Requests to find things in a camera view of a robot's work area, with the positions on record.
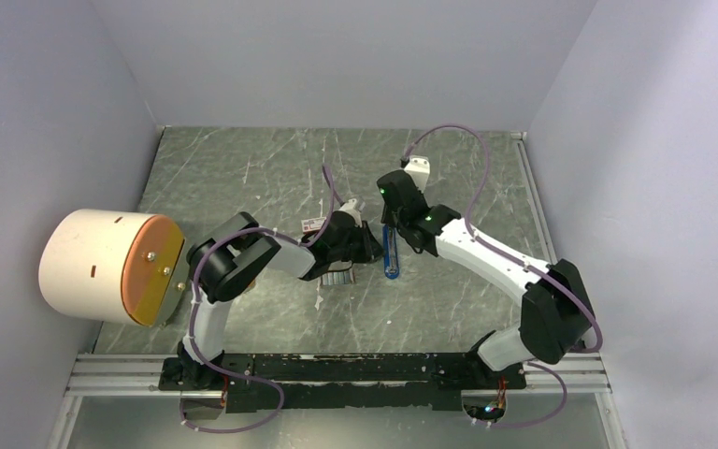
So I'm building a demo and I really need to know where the white red staple box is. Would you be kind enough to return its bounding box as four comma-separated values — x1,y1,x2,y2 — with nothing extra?
301,217,325,234

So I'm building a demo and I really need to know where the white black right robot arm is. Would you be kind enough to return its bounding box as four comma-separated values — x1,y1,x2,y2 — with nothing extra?
377,169,595,387

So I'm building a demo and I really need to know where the aluminium rail frame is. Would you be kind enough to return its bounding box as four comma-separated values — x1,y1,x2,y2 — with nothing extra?
49,133,629,449

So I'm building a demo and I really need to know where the grey staple strips tray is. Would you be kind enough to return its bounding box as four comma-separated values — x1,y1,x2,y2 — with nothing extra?
320,268,356,286

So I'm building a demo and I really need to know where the white orange cylinder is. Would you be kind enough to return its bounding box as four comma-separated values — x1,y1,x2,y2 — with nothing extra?
38,209,185,327

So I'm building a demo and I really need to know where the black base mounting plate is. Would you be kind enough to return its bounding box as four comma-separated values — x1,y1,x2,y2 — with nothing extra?
158,353,526,413

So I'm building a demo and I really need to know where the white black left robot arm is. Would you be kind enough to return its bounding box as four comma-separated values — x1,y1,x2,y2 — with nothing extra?
178,210,383,389

